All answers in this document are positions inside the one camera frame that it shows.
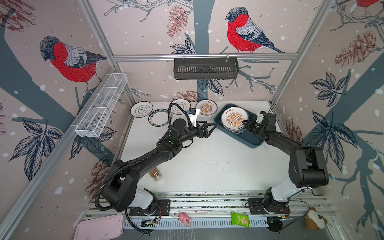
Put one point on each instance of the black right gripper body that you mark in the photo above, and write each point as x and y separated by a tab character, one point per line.
260	128

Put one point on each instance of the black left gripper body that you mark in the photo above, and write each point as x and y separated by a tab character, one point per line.
190	133

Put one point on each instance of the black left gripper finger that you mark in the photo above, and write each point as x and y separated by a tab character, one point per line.
207	133
205	125

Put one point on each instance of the sunburst plate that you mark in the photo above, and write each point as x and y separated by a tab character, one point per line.
207	107
232	118

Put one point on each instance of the dark teal plastic bin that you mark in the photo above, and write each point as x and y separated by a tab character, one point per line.
247	138

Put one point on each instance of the small green rim plate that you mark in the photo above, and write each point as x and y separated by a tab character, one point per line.
159	118

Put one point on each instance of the white clover plate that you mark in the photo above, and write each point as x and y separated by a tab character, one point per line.
141	109
184	104

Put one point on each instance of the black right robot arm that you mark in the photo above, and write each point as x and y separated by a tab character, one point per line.
307	164

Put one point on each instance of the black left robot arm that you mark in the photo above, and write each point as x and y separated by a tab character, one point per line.
119	188

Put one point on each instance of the spice jar with granules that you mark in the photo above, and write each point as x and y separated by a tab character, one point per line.
155	174

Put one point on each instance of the pink plush toy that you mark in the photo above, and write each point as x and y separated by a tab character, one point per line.
184	219

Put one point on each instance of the green snack packet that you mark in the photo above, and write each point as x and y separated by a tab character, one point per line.
240	220

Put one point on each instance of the brown white plush dog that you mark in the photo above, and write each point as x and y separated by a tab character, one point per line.
314	221

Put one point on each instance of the pink tray lid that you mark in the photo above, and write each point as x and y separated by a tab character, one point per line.
105	228

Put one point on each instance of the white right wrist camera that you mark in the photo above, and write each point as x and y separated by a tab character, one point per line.
260	117

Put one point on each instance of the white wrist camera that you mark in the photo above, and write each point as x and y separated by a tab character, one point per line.
260	117
193	115

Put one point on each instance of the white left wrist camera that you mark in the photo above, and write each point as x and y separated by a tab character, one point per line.
193	115

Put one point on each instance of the black hanging wire basket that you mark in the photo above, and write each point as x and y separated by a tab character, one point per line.
206	69

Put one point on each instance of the aluminium horizontal frame bar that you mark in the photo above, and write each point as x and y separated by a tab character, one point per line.
154	58

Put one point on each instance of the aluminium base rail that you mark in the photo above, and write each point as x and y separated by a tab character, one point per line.
213	210

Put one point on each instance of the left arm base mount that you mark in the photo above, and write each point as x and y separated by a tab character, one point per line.
156	208

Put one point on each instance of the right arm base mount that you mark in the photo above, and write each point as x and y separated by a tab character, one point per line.
268	206

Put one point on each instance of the aluminium frame post back right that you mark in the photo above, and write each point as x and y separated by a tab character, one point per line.
314	27

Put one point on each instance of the aluminium frame post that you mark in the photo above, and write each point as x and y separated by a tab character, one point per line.
314	27
100	35

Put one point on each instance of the aluminium frame post back left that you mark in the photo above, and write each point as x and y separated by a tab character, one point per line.
100	35

